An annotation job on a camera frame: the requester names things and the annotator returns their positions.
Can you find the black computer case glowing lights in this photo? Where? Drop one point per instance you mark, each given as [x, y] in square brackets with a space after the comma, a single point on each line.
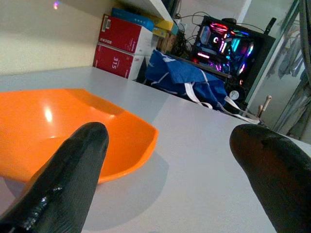
[223, 48]

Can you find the wooden peg rack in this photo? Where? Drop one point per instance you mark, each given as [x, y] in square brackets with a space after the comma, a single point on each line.
[268, 100]

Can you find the red and white carton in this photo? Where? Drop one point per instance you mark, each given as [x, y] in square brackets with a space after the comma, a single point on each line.
[121, 34]

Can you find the orange plastic plate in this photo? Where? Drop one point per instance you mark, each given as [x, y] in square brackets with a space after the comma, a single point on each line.
[36, 136]

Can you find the red carton printed 315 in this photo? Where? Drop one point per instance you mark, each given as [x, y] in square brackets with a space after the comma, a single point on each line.
[111, 60]

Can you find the glass sliding door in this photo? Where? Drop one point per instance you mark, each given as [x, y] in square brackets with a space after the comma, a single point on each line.
[267, 97]

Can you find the yellow cardboard box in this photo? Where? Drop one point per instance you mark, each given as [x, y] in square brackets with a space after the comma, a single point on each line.
[165, 24]

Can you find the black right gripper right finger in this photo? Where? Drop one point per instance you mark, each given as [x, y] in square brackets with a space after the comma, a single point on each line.
[274, 170]

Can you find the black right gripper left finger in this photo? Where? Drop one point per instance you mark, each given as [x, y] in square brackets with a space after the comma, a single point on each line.
[68, 174]

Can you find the black antenna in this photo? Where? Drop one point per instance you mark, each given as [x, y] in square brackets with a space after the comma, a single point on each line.
[270, 25]

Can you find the blue cardboard box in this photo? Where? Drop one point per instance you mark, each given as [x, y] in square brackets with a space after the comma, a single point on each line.
[136, 18]

